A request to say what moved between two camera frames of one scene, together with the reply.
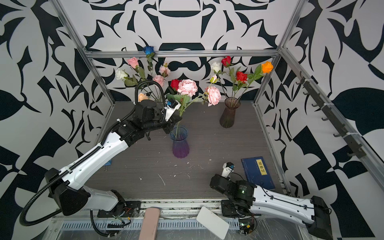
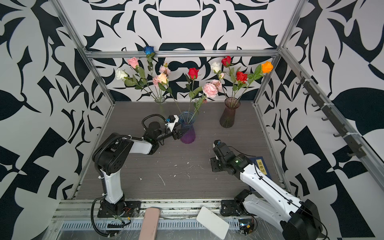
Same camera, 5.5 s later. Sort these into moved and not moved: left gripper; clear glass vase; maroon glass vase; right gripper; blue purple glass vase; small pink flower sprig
Moved: blue purple glass vase; left gripper; right gripper
Not moved: maroon glass vase; small pink flower sprig; clear glass vase
